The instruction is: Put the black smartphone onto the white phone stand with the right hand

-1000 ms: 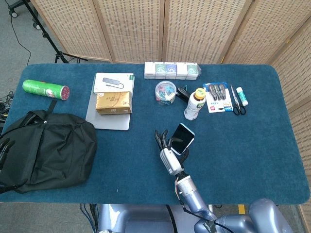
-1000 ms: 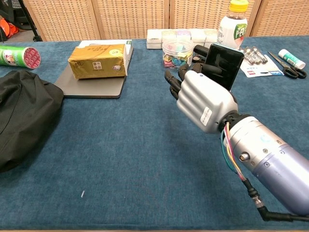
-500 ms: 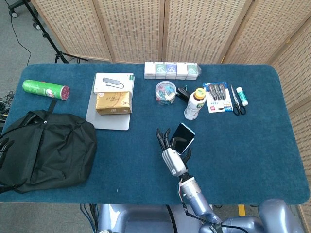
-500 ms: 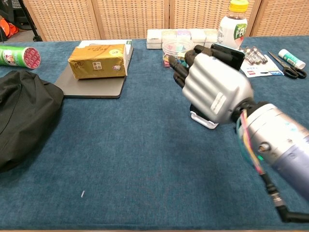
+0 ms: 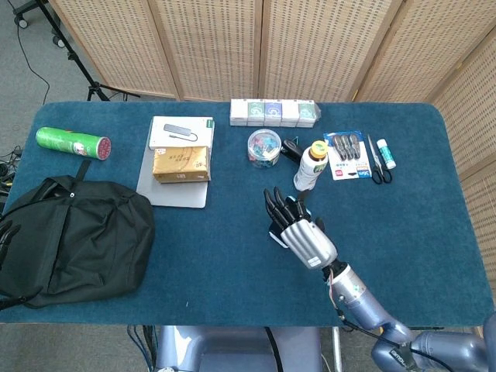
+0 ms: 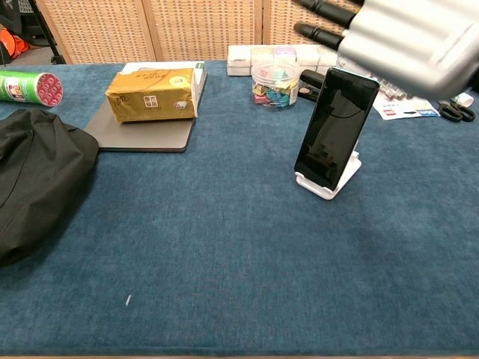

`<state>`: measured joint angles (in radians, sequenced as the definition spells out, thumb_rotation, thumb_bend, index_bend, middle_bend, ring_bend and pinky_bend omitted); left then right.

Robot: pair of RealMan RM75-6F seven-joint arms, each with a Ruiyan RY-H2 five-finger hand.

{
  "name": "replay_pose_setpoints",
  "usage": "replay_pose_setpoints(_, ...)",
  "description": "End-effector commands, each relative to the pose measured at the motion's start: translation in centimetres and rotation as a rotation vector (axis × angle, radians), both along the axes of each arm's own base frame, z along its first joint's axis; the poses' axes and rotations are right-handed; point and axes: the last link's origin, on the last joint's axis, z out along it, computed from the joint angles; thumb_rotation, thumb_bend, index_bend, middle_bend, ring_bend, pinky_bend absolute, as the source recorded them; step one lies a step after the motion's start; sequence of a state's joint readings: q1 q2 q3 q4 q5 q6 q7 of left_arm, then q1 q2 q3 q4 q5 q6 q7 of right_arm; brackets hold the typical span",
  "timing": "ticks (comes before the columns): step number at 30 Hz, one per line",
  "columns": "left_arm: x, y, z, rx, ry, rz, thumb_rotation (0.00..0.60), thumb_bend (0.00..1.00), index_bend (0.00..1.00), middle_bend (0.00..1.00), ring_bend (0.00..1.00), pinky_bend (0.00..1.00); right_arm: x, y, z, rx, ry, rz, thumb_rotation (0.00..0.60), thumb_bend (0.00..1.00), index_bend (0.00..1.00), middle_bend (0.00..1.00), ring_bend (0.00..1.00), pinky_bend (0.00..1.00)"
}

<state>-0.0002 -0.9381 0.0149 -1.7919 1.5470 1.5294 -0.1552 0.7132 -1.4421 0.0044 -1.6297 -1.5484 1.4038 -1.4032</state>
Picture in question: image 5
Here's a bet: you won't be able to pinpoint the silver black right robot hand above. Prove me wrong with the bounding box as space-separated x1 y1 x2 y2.
263 187 337 271

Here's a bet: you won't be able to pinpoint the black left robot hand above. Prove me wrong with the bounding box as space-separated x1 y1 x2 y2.
0 220 21 268

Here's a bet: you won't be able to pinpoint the black tripod stand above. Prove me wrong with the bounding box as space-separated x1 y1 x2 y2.
36 0 141 102

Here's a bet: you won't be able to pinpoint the black wheeled cart base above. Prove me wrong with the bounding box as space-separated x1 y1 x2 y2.
11 0 67 50

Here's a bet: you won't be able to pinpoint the black fabric backpack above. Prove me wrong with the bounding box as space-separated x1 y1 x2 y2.
0 159 156 310

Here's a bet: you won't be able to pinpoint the white bottle yellow cap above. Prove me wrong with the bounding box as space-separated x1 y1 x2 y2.
293 139 329 193

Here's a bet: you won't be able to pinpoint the black stapler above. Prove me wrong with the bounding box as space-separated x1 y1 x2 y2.
281 138 305 162

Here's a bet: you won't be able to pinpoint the blue table mat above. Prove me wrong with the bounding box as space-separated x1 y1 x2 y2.
0 101 485 329

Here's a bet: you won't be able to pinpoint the clear jar of binder clips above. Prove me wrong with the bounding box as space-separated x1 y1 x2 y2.
246 129 283 171

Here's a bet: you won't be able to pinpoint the white metal table leg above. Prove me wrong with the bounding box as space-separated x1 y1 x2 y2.
332 327 345 372

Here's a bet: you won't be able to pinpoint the green chip can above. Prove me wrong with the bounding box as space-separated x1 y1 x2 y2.
36 126 112 161

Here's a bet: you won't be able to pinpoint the white glue stick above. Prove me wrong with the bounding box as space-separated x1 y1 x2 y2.
376 139 398 171

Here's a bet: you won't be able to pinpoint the blue-grey robot torso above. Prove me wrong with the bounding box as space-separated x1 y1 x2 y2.
154 325 322 372

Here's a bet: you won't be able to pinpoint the wrapped playing card multipack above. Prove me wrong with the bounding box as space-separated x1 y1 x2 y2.
229 98 322 128

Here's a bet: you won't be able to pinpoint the grey laptop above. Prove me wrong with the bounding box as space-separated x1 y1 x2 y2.
136 146 209 209

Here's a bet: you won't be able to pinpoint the yellow tissue pack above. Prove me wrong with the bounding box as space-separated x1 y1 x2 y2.
152 146 212 184

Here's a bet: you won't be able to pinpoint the white USB hub box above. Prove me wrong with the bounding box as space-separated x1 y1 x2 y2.
148 115 215 151

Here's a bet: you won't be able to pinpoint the black cable bundle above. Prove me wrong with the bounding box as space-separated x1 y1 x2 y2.
0 145 22 198

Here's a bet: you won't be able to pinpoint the black handled scissors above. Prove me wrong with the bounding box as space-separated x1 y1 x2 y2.
366 134 394 185

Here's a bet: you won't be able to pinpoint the black torso cable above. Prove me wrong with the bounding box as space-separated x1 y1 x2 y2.
264 327 282 372

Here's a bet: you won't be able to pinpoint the blue cables under table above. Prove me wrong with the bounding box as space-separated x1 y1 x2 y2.
126 325 158 372

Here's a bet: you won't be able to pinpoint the thin black floor cable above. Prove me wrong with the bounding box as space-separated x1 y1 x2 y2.
15 0 51 105

